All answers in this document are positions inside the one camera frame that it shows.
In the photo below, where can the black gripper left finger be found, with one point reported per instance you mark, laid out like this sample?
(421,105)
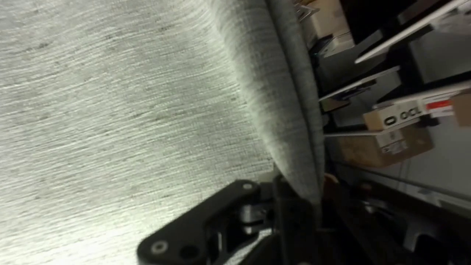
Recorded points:
(206,230)

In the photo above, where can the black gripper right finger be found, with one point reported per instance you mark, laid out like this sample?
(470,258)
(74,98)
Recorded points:
(299,230)

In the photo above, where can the grey fabric curtain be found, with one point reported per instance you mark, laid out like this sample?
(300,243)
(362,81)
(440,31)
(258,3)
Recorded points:
(147,112)

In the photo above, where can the brown cardboard box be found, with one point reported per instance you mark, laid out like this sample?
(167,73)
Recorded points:
(383,148)

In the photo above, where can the tan box with OCL label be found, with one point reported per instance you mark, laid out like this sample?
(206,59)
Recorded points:
(398,117)

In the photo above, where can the white wall shelf unit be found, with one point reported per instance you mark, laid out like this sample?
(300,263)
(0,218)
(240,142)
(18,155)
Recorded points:
(417,53)

